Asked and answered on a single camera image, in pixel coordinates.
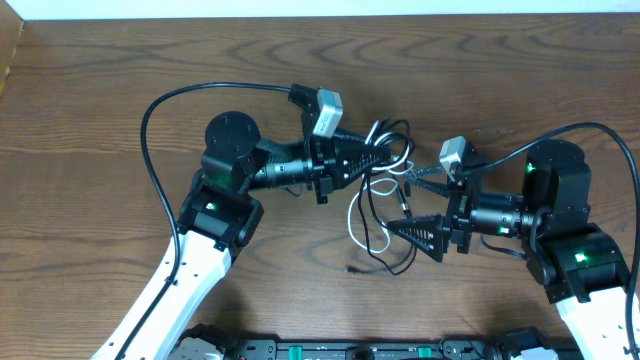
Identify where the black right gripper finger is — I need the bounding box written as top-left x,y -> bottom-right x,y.
387,214 -> 446,262
405,165 -> 457,198

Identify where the white cable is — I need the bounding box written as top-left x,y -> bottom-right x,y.
346,119 -> 416,255

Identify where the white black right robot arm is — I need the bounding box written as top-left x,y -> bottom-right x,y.
387,136 -> 639,359

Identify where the black right camera cable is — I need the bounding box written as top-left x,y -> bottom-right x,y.
459,121 -> 640,360

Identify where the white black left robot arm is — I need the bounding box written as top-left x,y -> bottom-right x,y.
93,111 -> 391,359

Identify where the wooden side panel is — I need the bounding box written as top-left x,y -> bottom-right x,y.
0,0 -> 24,93

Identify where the black left camera cable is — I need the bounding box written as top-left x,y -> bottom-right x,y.
115,81 -> 321,360

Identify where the black camera cable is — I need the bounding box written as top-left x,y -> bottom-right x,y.
459,121 -> 640,360
115,81 -> 321,360

